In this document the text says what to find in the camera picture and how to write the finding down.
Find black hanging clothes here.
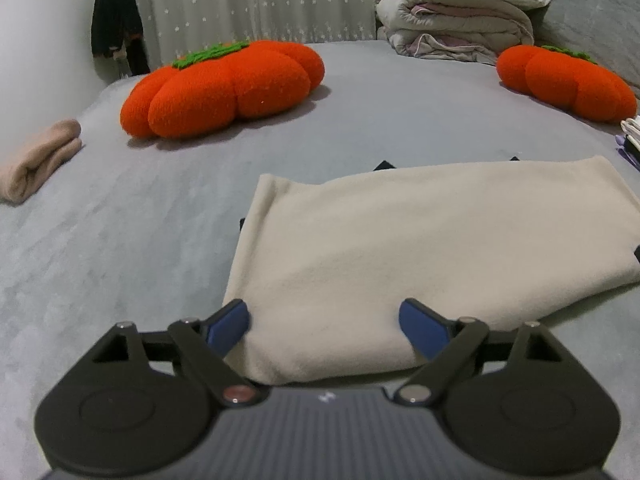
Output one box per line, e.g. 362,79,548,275
91,0,151,77

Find grey star-print curtain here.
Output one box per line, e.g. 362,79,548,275
120,0,426,68

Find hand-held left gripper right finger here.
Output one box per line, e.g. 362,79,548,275
392,298,566,407

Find cream and black raglan shirt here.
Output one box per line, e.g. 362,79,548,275
222,154,640,386

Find large orange pumpkin cushion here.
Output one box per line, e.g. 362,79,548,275
120,40,325,140

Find grey padded headboard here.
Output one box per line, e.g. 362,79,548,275
525,0,640,101

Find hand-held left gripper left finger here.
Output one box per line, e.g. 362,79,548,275
91,299,266,407

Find folded grey and pink quilt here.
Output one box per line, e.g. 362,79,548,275
375,0,553,66

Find folded dark clothes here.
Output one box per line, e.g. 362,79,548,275
614,134,640,171

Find folded pink garment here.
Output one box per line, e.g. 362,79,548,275
0,119,83,205

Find grey bed sheet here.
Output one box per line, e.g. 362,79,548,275
0,40,640,480

